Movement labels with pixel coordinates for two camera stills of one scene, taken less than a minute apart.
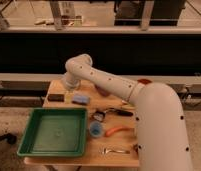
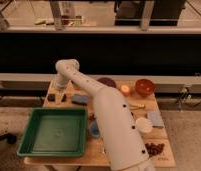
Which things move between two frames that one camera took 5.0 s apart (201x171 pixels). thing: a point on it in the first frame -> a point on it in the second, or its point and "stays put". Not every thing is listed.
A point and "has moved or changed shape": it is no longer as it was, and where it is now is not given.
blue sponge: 81,99 stays put
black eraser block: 56,97 has moved or changed shape
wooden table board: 112,129 stays put
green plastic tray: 55,132 stays put
